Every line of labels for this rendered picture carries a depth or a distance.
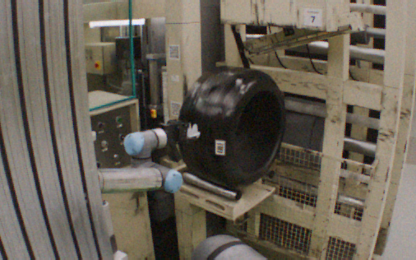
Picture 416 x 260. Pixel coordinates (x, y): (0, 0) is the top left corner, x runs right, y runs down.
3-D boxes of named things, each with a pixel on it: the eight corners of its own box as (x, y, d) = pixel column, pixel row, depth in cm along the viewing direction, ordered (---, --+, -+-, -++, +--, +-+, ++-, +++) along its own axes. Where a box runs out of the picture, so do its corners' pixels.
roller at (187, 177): (187, 170, 197) (187, 178, 198) (181, 172, 194) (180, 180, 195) (242, 190, 175) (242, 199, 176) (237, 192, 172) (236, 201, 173)
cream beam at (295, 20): (219, 24, 194) (219, -3, 189) (247, 21, 212) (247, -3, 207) (326, 32, 156) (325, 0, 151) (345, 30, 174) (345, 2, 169)
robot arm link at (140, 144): (122, 155, 136) (122, 132, 134) (145, 149, 144) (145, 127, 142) (136, 160, 131) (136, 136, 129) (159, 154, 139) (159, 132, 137)
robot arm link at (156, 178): (63, 168, 92) (187, 166, 131) (46, 157, 99) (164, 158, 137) (60, 209, 93) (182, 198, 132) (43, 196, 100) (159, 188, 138)
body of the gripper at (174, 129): (191, 122, 149) (168, 127, 140) (190, 144, 151) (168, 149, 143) (177, 118, 154) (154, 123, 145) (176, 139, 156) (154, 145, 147)
